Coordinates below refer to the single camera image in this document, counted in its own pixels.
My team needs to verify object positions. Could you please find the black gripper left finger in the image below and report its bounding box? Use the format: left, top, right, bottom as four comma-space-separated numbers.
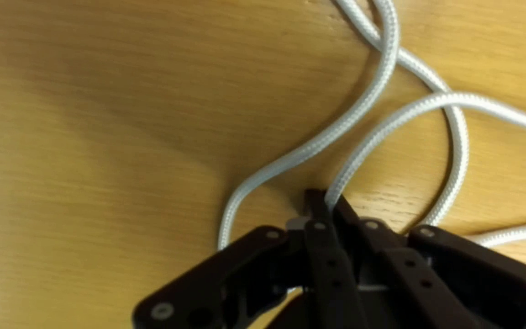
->
134, 188, 369, 329

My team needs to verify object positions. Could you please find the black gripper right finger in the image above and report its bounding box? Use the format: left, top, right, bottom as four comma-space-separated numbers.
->
335, 197, 526, 329

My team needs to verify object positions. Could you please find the white braided rope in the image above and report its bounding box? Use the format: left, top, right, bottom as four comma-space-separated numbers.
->
216, 0, 526, 252

